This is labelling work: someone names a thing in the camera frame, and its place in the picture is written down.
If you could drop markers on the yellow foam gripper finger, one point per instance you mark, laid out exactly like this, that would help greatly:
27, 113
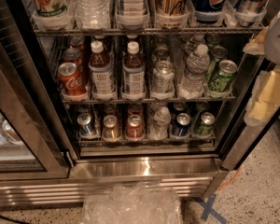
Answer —
265, 98
256, 45

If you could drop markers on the silver 7up can front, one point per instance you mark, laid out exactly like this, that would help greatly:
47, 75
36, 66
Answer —
163, 77

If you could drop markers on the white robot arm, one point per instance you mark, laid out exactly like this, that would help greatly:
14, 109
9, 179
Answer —
272, 40

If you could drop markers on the red bull can top shelf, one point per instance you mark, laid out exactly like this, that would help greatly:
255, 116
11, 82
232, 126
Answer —
248, 12

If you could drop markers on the green can front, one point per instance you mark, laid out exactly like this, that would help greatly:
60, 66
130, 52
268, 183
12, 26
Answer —
222, 76

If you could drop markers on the steel fridge door right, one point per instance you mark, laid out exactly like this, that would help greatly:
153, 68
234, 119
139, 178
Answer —
247, 138

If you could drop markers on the clear water bottle middle shelf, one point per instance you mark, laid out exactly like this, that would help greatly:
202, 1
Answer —
196, 67

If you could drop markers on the clear water bottle shelf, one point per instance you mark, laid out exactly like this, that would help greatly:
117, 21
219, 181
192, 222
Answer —
196, 67
92, 14

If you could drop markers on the pepsi bottle top shelf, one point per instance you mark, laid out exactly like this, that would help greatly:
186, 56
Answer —
208, 11

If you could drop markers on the green can bottom shelf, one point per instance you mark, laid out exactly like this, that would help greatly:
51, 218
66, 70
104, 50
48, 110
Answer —
204, 124

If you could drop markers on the silver can second row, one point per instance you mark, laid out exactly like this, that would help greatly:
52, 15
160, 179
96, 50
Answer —
160, 54

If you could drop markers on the blue pepsi can bottom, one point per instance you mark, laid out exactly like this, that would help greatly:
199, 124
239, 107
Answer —
181, 125

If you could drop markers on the water bottle bottom shelf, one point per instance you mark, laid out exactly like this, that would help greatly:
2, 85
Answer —
160, 124

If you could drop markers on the white labelled bottle top shelf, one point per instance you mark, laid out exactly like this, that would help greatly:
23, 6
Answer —
133, 10

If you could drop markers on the red can bottom shelf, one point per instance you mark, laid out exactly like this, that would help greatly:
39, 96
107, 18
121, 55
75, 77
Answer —
134, 127

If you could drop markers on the gold can bottom shelf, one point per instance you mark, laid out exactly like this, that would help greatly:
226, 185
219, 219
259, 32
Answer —
111, 127

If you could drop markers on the clear water bottle top shelf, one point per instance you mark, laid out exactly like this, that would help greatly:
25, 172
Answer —
92, 14

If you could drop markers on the red coca-cola can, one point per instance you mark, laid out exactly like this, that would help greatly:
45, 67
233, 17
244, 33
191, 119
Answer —
71, 79
77, 42
74, 56

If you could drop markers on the blue can bottom left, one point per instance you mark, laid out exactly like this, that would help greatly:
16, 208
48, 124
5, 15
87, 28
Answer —
86, 124

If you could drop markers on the red coca-cola can front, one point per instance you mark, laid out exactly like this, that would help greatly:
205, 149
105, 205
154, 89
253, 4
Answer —
71, 79

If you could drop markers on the glass fridge door left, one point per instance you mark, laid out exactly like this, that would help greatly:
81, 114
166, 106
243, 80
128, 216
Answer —
35, 129

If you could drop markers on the brown tea bottle right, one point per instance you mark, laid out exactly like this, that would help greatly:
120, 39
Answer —
133, 70

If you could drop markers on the brown tea bottle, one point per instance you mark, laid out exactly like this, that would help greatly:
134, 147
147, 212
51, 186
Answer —
133, 70
100, 67

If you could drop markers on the blue tape cross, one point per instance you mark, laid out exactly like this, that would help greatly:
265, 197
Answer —
208, 209

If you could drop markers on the brown tea bottle left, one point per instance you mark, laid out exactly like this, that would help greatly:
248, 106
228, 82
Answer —
100, 67

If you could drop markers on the clear plastic wrap bundle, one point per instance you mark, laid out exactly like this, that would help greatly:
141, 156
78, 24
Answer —
133, 205

